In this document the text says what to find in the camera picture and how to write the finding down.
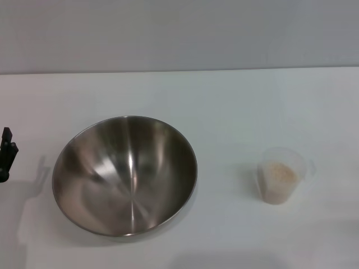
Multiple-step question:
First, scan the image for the white rice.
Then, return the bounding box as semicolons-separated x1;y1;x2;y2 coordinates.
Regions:
263;161;298;205

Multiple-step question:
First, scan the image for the clear plastic measuring cup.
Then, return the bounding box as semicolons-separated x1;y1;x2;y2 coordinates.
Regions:
257;146;317;206

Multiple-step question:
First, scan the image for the stainless steel mixing bowl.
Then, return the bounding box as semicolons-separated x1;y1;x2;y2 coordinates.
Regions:
52;114;198;238

